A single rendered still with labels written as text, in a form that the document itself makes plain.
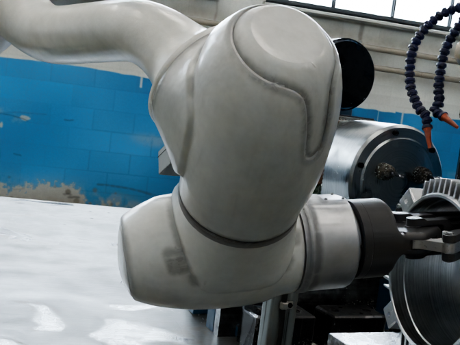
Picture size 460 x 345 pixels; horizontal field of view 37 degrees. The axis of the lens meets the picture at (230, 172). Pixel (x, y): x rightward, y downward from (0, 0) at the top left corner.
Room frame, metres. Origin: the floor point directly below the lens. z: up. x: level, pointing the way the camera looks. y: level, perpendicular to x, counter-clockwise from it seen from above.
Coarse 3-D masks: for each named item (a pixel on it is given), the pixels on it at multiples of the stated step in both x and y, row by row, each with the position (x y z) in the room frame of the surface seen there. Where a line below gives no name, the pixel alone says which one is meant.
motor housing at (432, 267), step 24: (432, 192) 0.70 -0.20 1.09; (456, 192) 0.66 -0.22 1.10; (408, 264) 0.76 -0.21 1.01; (432, 264) 0.77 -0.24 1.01; (456, 264) 0.77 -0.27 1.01; (408, 288) 0.75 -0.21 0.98; (432, 288) 0.76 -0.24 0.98; (456, 288) 0.77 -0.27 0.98; (408, 312) 0.73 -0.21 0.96; (432, 312) 0.74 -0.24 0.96; (456, 312) 0.75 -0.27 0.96; (408, 336) 0.70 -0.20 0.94; (432, 336) 0.71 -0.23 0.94; (456, 336) 0.72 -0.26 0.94
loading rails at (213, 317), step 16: (336, 288) 1.14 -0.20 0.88; (352, 288) 1.15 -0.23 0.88; (368, 288) 1.16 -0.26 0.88; (384, 288) 1.19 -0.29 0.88; (256, 304) 1.08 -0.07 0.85; (304, 304) 1.11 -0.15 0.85; (320, 304) 1.13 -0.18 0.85; (336, 304) 1.14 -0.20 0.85; (352, 304) 1.15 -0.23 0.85; (368, 304) 1.16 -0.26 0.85; (384, 304) 1.19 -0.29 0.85; (208, 320) 1.09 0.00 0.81; (224, 320) 1.06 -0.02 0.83; (224, 336) 1.06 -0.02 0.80
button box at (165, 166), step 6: (162, 150) 1.36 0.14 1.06; (162, 156) 1.36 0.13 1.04; (168, 156) 1.32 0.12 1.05; (162, 162) 1.35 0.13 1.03; (168, 162) 1.32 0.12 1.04; (162, 168) 1.35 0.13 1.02; (168, 168) 1.34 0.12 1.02; (162, 174) 1.37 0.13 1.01; (168, 174) 1.37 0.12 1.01; (174, 174) 1.37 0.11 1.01
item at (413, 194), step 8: (408, 192) 0.74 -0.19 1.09; (416, 192) 0.73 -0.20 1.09; (400, 200) 0.75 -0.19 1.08; (408, 200) 0.74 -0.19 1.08; (416, 200) 0.73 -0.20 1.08; (408, 208) 0.73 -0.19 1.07; (384, 312) 0.75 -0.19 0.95; (392, 312) 0.73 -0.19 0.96; (392, 320) 0.73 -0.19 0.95; (392, 328) 0.74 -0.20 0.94
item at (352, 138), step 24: (360, 120) 1.65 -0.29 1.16; (336, 144) 1.58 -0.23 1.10; (360, 144) 1.50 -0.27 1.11; (384, 144) 1.50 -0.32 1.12; (408, 144) 1.53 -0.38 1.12; (432, 144) 1.56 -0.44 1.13; (336, 168) 1.53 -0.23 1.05; (360, 168) 1.49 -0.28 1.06; (384, 168) 1.48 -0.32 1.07; (408, 168) 1.53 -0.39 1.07; (432, 168) 1.56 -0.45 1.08; (336, 192) 1.53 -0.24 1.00; (360, 192) 1.49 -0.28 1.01; (384, 192) 1.51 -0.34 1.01
